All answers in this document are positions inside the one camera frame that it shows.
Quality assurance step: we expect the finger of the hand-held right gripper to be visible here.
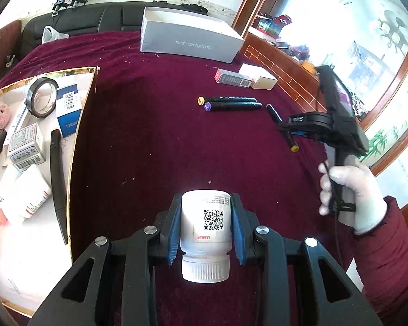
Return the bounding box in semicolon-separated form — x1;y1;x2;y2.
287;114;318;126
276;124;322;142

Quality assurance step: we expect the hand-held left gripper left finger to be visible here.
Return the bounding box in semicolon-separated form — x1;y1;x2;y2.
59;193;184;313

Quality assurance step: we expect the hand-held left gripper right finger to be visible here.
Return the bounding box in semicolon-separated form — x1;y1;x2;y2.
229;193;351;313

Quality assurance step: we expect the black marker yellow cap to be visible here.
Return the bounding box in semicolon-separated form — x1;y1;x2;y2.
266;104;300;153

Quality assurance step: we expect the white pill bottle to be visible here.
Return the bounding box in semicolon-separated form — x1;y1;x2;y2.
180;190;232;283

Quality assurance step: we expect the gold-edged cardboard box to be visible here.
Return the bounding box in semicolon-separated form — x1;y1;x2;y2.
0;66;99;316

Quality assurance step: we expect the person's right forearm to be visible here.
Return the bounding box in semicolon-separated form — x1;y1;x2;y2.
354;195;408;316

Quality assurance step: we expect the person's right hand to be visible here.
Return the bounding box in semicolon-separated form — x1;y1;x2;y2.
318;162;388;236

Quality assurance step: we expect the black marker purple cap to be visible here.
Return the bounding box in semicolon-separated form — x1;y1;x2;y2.
203;101;263;112

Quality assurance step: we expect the brick pattern wooden ledge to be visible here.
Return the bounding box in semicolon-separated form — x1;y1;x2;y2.
243;32;322;107

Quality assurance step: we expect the black marker orange cap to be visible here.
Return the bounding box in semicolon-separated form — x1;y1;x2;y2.
196;96;257;105

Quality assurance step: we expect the red small box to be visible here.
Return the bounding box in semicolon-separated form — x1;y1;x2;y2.
214;68;253;88

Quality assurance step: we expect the red gift box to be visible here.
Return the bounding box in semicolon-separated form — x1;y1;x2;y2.
272;14;293;36

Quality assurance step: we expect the decorated glass window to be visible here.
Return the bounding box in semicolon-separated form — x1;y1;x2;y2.
231;0;408;211

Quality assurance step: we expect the maroon blanket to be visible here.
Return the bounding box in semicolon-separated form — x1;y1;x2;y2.
0;30;364;326

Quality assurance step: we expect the long black tool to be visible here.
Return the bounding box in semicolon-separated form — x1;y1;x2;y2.
50;129;69;246

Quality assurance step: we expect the grey shoe box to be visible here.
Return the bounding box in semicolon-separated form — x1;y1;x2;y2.
140;6;245;64

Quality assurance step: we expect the blue white small box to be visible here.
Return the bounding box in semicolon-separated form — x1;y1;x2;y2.
56;84;83;139

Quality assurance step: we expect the white cream tube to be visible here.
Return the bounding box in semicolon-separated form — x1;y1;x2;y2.
0;165;52;225

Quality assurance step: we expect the white grey medicine box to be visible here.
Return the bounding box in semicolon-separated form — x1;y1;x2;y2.
6;122;44;173

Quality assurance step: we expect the black tape roll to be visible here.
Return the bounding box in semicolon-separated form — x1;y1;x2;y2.
25;77;59;119

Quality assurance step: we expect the black leather sofa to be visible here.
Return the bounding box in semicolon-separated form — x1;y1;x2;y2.
20;3;208;46

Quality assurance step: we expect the white plastic bag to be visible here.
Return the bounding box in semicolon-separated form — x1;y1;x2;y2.
42;25;69;44

